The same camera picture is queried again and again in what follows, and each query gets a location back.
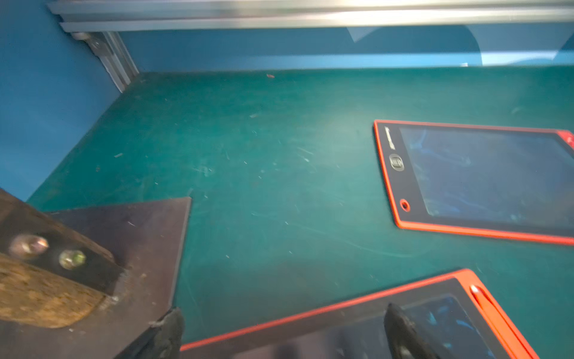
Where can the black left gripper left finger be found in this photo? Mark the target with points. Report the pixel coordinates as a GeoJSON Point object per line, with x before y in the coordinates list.
{"type": "Point", "coordinates": [162, 340]}

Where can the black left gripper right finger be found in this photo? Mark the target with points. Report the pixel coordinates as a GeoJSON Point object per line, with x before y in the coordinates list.
{"type": "Point", "coordinates": [403, 337]}

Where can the red tablet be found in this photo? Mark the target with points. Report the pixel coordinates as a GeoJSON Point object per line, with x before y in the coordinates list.
{"type": "Point", "coordinates": [442, 308]}
{"type": "Point", "coordinates": [499, 182]}

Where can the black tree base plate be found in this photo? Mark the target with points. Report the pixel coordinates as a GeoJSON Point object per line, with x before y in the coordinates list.
{"type": "Point", "coordinates": [146, 240]}

